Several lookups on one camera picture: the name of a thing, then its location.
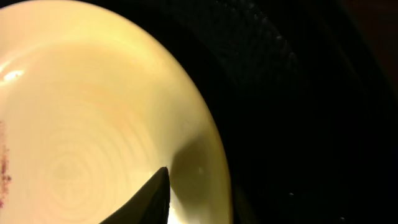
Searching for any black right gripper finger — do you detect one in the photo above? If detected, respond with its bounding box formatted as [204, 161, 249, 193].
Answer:
[100, 167, 170, 224]

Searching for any yellow plate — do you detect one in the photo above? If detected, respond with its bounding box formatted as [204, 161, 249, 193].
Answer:
[1, 1, 233, 223]

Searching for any black round tray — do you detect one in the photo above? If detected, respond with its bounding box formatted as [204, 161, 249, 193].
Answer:
[98, 0, 397, 223]

